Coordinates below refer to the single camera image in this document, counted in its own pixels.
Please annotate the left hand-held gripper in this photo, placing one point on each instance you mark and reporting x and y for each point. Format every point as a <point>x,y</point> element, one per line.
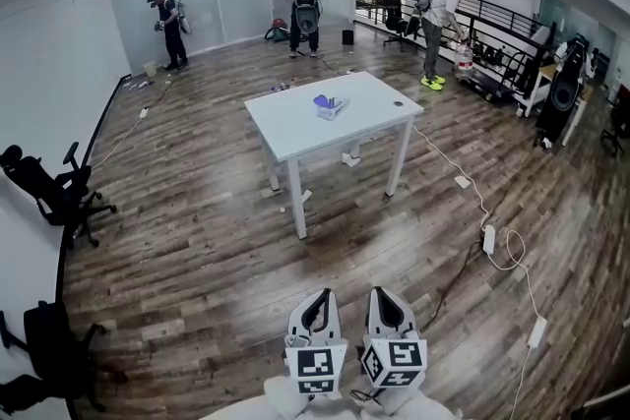
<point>315,364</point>

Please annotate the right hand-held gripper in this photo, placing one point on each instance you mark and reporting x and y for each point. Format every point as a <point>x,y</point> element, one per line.
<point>394,359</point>

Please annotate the clear plastic packet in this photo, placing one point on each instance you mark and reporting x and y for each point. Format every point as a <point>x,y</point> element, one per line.
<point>332,110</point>

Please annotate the person's right forearm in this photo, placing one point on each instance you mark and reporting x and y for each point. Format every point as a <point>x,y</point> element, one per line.
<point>408,396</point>

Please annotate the person's left forearm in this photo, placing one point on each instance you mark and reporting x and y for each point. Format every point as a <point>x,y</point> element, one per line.
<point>283,393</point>

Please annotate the person's white suit torso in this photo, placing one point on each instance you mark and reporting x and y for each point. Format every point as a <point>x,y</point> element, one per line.
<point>334,410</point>

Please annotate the white paper scrap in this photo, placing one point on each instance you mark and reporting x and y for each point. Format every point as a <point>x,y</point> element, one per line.
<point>305,196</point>

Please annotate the white paper card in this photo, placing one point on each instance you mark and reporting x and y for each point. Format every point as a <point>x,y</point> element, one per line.
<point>462,182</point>

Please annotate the crumpled white paper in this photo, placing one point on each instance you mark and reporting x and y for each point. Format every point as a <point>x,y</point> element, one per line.
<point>350,159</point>

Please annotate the white table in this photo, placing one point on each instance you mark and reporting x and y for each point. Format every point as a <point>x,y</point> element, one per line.
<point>295,123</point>

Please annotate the bunch of empty plastic bottles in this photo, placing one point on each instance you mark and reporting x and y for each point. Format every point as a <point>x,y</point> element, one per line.
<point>280,87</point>

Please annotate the large clear water jug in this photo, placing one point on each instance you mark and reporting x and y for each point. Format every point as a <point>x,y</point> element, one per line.
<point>464,61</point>

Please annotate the black trolley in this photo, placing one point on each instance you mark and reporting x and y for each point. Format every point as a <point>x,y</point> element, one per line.
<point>512,78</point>

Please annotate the white desk wooden top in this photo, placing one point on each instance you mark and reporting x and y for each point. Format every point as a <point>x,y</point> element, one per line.
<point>534,88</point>

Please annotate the black office chair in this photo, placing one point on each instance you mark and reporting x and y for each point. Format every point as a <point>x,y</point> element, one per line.
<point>619,123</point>
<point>394,12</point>
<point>44,192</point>
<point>49,354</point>

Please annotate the red green vacuum cleaner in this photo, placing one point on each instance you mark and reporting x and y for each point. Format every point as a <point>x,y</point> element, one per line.
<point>278,32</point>

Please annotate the pale plastic bucket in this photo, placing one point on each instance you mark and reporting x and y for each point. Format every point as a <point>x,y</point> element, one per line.
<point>150,68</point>

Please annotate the black metal railing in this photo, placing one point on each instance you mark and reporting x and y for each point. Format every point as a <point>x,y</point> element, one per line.
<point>497,15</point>

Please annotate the red cabinet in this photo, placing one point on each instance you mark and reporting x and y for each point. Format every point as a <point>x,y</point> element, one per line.
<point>624,94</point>

